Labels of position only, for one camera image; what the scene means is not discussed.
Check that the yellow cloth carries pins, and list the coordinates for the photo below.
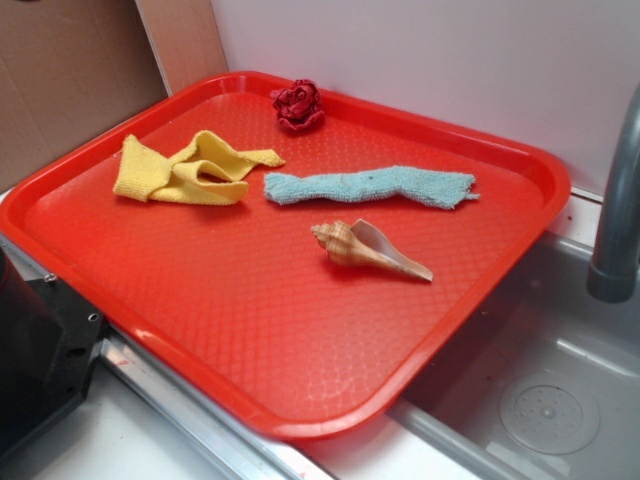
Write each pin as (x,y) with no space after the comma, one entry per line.
(207,171)

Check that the red crumpled fabric flower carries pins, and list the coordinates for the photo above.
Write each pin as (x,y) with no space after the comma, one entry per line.
(298,107)

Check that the light blue cloth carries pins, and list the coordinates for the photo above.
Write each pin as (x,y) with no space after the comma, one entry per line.
(443,190)

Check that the tan spiral seashell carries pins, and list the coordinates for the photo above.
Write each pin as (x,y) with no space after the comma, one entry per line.
(361,244)

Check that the grey plastic sink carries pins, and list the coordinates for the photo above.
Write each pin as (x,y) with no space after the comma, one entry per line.
(541,382)

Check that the red plastic tray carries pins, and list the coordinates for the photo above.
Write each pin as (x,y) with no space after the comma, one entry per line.
(241,300)

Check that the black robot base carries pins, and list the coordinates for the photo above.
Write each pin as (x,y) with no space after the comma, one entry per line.
(50,339)

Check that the grey faucet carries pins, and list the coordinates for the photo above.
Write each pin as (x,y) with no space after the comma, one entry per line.
(614,264)

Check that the brown cardboard panel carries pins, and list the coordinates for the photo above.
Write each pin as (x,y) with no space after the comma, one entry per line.
(71,70)

